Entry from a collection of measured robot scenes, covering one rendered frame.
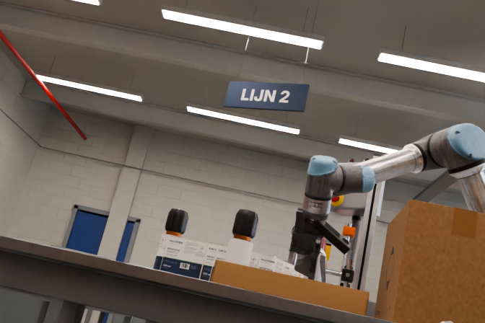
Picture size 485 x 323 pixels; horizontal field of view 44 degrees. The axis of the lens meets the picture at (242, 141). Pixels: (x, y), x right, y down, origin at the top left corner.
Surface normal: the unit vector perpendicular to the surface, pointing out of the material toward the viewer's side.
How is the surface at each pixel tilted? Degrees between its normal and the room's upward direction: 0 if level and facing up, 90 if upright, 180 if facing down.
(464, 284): 90
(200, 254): 90
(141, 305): 90
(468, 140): 84
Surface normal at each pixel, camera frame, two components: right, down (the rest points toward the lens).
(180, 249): -0.24, -0.35
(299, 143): 0.00, -0.31
